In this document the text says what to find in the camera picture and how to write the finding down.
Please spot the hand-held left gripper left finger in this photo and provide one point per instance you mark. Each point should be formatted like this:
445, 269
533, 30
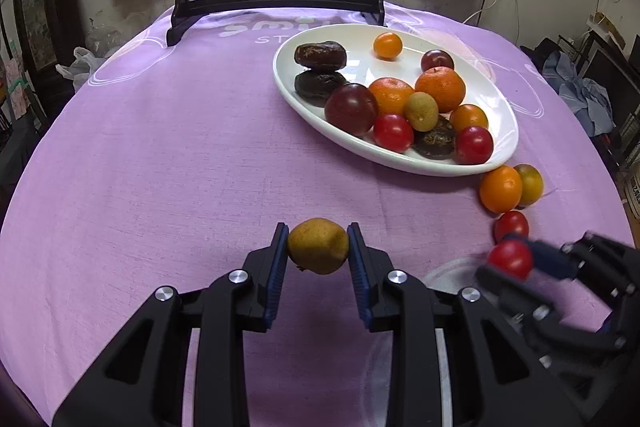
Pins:
276, 277

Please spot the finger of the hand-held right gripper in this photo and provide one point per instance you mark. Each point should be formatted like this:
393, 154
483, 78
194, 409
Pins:
547, 259
505, 287

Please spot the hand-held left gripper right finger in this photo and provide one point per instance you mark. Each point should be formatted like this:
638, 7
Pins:
360, 277

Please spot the red cherry tomato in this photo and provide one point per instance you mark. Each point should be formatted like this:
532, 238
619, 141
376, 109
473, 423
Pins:
393, 133
511, 226
474, 145
510, 258

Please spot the yellow round fruit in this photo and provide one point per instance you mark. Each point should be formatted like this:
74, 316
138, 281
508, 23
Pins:
318, 246

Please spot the white oval plate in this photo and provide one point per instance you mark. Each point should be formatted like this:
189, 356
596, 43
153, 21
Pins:
310, 127

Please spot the smooth orange tomato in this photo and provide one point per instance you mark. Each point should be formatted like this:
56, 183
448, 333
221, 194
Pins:
468, 117

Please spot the yellow-green round fruit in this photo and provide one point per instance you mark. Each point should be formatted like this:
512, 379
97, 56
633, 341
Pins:
421, 111

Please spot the dark brown water chestnut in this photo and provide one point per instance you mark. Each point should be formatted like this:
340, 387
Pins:
320, 55
435, 142
316, 88

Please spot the large orange mandarin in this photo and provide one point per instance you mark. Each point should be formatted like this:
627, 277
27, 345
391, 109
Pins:
440, 89

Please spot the yellow-green mandarin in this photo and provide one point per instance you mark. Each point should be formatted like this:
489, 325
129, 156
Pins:
531, 184

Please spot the purple tablecloth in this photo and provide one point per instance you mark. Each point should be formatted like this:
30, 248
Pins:
150, 167

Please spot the blue cloth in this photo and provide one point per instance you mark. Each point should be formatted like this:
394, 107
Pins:
585, 94

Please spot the black monitor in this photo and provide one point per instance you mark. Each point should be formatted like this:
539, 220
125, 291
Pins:
612, 77

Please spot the small dark purple tomato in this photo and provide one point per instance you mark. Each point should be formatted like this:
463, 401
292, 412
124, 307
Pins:
437, 59

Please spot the small orange cherry tomato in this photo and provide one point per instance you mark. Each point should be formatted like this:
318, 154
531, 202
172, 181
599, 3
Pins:
388, 45

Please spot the white plastic bag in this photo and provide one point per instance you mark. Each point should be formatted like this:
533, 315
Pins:
80, 64

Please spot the dark wooden cabinet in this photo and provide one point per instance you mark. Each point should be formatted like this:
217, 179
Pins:
35, 7

